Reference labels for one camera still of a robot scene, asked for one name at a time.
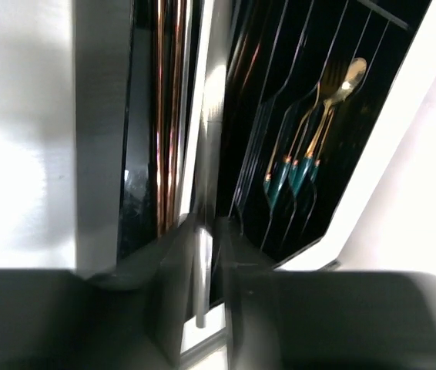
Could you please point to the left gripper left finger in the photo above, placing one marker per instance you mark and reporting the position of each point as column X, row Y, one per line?
column 134, row 313

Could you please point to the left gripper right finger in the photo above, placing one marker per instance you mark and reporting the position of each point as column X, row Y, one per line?
column 323, row 319

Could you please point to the gold spoon green handle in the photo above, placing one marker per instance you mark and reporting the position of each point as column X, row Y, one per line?
column 339, row 81
column 319, row 146

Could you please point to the gold fork green handle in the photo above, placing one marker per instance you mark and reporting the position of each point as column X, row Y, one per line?
column 283, row 160

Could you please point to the black cutlery organizer tray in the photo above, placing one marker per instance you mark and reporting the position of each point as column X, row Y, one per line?
column 304, row 83

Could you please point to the aluminium front rail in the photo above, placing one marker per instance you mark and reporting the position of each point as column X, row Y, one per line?
column 211, row 351

